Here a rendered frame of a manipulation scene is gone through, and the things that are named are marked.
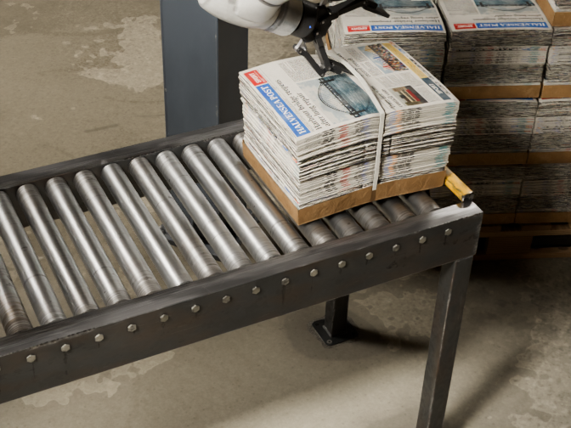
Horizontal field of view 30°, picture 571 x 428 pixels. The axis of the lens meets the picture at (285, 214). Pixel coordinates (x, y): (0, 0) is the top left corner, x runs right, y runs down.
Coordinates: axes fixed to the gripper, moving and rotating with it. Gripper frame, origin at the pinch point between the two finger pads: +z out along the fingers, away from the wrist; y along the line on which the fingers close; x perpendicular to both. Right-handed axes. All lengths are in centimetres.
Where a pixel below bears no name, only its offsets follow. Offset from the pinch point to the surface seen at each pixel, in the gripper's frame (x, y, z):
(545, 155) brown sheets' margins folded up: -30, 24, 109
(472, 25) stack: -42, -2, 67
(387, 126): 14.9, 11.5, 3.7
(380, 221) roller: 20.2, 30.5, 10.6
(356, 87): 3.5, 9.1, 0.8
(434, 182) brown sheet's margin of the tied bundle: 15.2, 20.9, 24.1
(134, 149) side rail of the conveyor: -26, 49, -23
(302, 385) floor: -9, 101, 48
